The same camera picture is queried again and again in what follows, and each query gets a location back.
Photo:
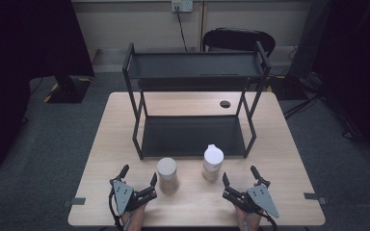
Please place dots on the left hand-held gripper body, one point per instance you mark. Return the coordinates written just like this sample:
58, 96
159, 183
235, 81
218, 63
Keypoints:
123, 195

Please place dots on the black folding chair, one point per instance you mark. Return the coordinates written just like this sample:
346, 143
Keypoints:
237, 38

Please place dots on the dark curtain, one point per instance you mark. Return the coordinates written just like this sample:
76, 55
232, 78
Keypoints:
19, 64
359, 64

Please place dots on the black stand base, yellow stripes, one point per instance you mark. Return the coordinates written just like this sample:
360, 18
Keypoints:
74, 91

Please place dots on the round dark table grommet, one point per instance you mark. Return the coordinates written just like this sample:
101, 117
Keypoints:
225, 104

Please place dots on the grey table bracket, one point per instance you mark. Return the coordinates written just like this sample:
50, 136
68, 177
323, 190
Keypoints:
77, 201
313, 196

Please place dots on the person's right hand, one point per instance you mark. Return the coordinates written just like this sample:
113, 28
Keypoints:
250, 221

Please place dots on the white bottle with cap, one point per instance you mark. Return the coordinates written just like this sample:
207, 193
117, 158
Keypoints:
212, 162

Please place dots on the black metal two-tier rack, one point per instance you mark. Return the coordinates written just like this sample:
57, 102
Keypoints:
189, 134

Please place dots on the person's left hand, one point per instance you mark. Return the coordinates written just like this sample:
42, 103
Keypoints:
135, 219

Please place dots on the white wall socket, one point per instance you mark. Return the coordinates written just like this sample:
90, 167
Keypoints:
182, 5

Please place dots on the beige cylindrical cup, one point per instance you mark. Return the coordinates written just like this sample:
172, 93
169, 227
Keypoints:
167, 173

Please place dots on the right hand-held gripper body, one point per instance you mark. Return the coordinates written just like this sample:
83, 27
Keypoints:
261, 199

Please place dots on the black upright panel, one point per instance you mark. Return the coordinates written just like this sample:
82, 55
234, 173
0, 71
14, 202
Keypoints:
308, 38

